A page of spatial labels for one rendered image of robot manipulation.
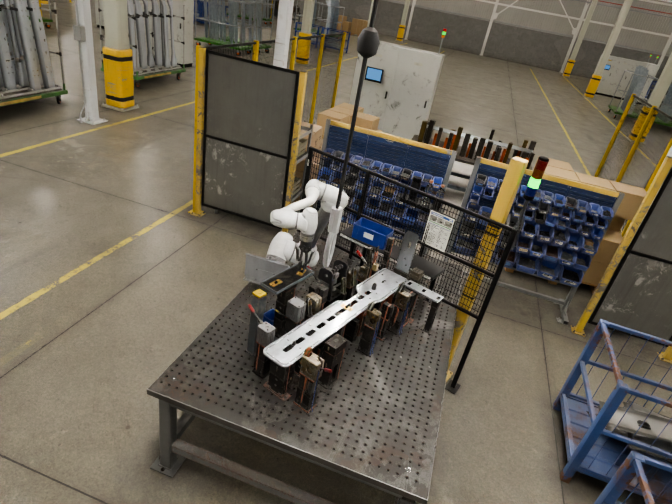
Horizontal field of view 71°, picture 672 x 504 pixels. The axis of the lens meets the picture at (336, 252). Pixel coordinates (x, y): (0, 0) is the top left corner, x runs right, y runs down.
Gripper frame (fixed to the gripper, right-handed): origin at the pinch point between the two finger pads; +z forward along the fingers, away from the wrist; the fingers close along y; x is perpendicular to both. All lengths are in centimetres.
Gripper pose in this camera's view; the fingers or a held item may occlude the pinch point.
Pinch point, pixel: (302, 266)
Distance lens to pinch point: 308.2
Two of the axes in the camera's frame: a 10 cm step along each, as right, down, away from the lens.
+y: 9.4, 2.9, -1.9
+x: 3.1, -4.2, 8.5
